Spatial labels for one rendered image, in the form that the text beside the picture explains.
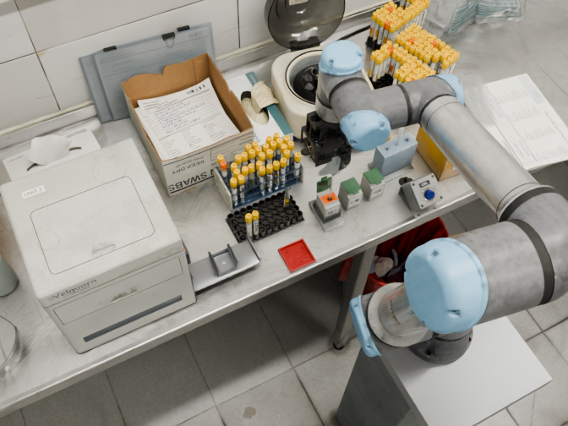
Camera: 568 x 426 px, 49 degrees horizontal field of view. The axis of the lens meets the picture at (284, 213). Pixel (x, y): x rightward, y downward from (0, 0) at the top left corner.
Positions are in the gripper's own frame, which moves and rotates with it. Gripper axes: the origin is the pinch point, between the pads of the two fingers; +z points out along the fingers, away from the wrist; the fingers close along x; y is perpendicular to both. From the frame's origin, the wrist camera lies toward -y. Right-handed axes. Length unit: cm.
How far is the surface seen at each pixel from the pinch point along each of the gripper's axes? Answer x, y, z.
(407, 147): -3.9, -24.0, 10.6
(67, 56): -56, 44, -1
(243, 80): -44.1, 2.7, 13.6
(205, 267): 2.4, 33.1, 16.6
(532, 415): 58, -58, 108
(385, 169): -3.6, -18.3, 16.2
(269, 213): -5.7, 13.1, 18.7
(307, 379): 13, 7, 108
